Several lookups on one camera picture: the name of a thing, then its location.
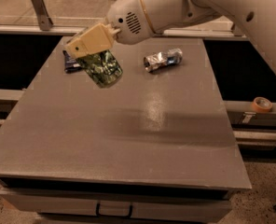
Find glass barrier panel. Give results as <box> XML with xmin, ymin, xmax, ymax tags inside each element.
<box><xmin>0</xmin><ymin>0</ymin><xmax>276</xmax><ymax>33</ymax></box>

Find black drawer handle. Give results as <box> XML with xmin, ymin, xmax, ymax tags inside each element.
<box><xmin>95</xmin><ymin>203</ymin><xmax>133</xmax><ymax>218</ymax></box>

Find grey drawer with handle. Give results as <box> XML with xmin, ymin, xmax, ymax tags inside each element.
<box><xmin>0</xmin><ymin>188</ymin><xmax>231</xmax><ymax>224</ymax></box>

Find green soda can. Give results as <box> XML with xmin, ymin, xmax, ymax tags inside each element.
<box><xmin>76</xmin><ymin>50</ymin><xmax>123</xmax><ymax>88</ymax></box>

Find orange tape roll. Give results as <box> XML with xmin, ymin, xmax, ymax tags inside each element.
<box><xmin>252</xmin><ymin>97</ymin><xmax>272</xmax><ymax>113</ymax></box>

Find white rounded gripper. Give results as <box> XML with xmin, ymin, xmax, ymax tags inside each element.
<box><xmin>65</xmin><ymin>0</ymin><xmax>188</xmax><ymax>59</ymax></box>

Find left metal bracket post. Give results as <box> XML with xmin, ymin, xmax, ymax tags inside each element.
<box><xmin>31</xmin><ymin>0</ymin><xmax>53</xmax><ymax>31</ymax></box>

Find dark blue snack packet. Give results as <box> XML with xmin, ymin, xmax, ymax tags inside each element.
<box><xmin>62</xmin><ymin>50</ymin><xmax>81</xmax><ymax>74</ymax></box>

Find crushed silver blue can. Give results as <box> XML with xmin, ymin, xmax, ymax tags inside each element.
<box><xmin>144</xmin><ymin>49</ymin><xmax>183</xmax><ymax>72</ymax></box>

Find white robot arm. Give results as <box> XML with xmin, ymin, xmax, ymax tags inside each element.
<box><xmin>66</xmin><ymin>0</ymin><xmax>276</xmax><ymax>75</ymax></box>

